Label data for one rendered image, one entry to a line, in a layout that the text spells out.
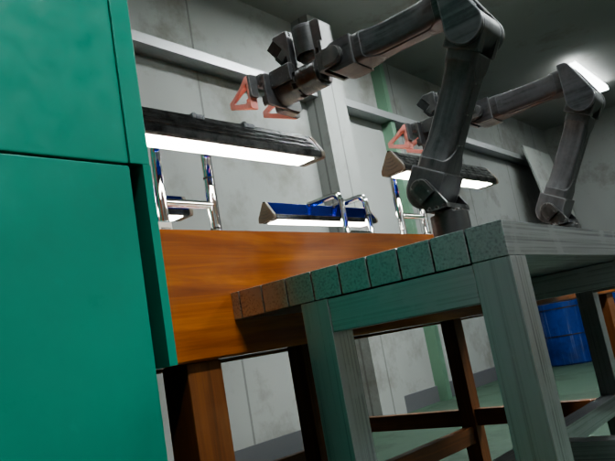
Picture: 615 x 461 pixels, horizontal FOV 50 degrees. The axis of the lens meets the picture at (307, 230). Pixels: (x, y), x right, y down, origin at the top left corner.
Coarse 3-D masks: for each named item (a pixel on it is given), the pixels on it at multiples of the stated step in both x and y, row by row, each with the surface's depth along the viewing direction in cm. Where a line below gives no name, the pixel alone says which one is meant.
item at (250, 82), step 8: (248, 80) 126; (256, 80) 128; (240, 88) 129; (248, 88) 126; (256, 88) 127; (240, 96) 130; (248, 96) 126; (256, 96) 127; (232, 104) 132; (240, 104) 130; (248, 104) 126; (256, 104) 127
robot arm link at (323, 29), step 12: (300, 24) 124; (312, 24) 124; (324, 24) 124; (300, 36) 124; (312, 36) 124; (324, 36) 123; (300, 48) 124; (312, 48) 123; (324, 48) 118; (336, 48) 116; (300, 60) 127; (324, 60) 118; (336, 60) 117; (324, 72) 120
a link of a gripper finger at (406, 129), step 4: (404, 124) 174; (408, 124) 174; (412, 124) 175; (400, 128) 175; (404, 128) 174; (408, 128) 173; (412, 128) 175; (400, 132) 175; (404, 132) 175; (408, 132) 173; (416, 132) 174; (396, 136) 176; (408, 136) 173; (412, 136) 174; (392, 140) 178; (408, 140) 173; (412, 140) 174; (388, 144) 179; (392, 144) 178; (408, 144) 173; (412, 144) 174; (396, 148) 177; (400, 148) 176; (404, 148) 175; (408, 148) 174; (412, 148) 174
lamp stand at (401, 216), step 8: (392, 184) 225; (392, 192) 225; (400, 200) 224; (400, 208) 223; (400, 216) 222; (408, 216) 226; (416, 216) 229; (424, 216) 233; (400, 224) 222; (424, 224) 233; (400, 232) 222; (424, 232) 233
